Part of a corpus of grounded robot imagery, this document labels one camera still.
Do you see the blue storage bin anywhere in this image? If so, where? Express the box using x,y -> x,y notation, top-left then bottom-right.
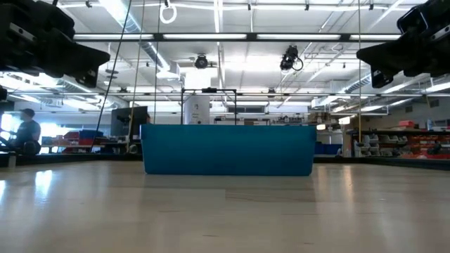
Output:
78,129 -> 105,140

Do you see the person with cap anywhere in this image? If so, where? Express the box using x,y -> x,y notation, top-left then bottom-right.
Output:
7,108 -> 42,156

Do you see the black metal frame rig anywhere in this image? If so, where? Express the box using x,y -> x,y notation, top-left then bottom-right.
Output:
180,86 -> 238,126

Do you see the overhead light bar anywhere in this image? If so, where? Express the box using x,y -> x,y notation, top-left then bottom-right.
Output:
72,32 -> 402,44

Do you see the black ceiling camera with cable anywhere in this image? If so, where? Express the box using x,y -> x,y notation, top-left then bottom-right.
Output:
279,44 -> 304,72

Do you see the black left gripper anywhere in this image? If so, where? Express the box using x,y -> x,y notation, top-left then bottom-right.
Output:
0,0 -> 111,89

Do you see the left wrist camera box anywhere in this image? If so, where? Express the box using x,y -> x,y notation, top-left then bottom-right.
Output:
34,0 -> 76,40

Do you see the long thin black cable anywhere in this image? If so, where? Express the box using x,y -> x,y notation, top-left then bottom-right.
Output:
90,0 -> 134,153

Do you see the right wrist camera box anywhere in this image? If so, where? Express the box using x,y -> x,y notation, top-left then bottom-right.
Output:
396,5 -> 431,36

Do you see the black computer monitor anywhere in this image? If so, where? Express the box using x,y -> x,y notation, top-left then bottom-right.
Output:
110,105 -> 149,142

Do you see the round black ceiling camera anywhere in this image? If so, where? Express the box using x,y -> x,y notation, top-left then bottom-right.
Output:
193,53 -> 210,70

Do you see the row of blue bins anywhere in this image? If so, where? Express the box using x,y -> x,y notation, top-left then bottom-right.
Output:
314,142 -> 343,156

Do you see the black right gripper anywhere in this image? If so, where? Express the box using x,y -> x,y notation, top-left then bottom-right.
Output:
356,0 -> 450,89

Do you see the shelf with red bins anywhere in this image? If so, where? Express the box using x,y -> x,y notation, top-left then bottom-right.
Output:
347,129 -> 450,160

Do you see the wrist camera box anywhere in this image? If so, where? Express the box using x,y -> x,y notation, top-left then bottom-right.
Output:
396,5 -> 431,36
34,0 -> 76,40

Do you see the blue plastic tray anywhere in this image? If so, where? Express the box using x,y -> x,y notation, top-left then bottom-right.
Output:
140,124 -> 317,176

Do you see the white round column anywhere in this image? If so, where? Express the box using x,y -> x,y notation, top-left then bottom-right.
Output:
183,68 -> 212,125

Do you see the white cable loop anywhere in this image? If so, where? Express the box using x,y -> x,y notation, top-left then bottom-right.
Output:
159,0 -> 178,25

